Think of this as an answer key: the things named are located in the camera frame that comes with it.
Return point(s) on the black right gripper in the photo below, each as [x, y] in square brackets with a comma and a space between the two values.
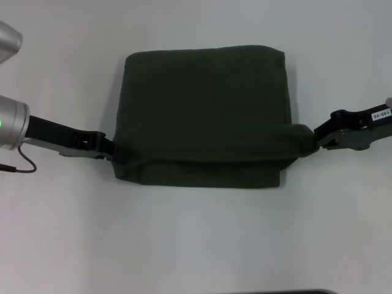
[367, 128]

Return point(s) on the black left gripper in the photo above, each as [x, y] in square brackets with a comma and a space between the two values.
[61, 134]

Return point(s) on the dark green FREE t-shirt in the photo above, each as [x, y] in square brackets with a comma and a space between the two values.
[199, 107]

